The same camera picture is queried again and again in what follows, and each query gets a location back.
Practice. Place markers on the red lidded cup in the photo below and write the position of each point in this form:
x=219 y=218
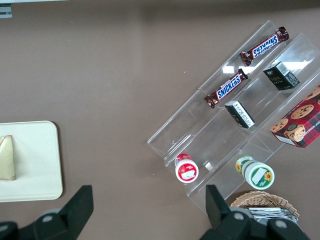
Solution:
x=186 y=171

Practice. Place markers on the red tartan cookie box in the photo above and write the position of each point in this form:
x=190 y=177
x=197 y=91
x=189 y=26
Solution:
x=300 y=125

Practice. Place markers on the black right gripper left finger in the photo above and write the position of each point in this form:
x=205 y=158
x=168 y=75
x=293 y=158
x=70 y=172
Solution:
x=75 y=210

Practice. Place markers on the grey white small device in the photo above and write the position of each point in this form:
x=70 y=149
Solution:
x=5 y=12

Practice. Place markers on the Snickers chocolate bar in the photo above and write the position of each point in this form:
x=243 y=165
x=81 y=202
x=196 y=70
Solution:
x=265 y=46
x=226 y=88

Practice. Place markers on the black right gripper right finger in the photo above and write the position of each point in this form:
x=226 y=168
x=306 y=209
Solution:
x=220 y=212

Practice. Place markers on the clear acrylic stepped display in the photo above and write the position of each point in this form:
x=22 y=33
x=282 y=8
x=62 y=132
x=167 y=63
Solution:
x=200 y=130

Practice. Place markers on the aluminium foil container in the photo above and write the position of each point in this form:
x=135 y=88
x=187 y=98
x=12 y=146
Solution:
x=265 y=212

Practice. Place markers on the beige plastic tray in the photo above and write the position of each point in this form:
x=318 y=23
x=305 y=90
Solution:
x=35 y=160

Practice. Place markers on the small black box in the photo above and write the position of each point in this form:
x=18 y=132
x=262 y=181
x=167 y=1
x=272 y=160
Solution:
x=240 y=113
x=281 y=76

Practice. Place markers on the green lidded cup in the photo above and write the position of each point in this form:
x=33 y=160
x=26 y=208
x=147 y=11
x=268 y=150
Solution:
x=257 y=175

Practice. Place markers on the triangular sandwich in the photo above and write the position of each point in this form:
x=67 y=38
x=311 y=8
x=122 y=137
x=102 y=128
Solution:
x=7 y=160

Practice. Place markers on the light wicker basket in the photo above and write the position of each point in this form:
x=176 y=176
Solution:
x=260 y=200

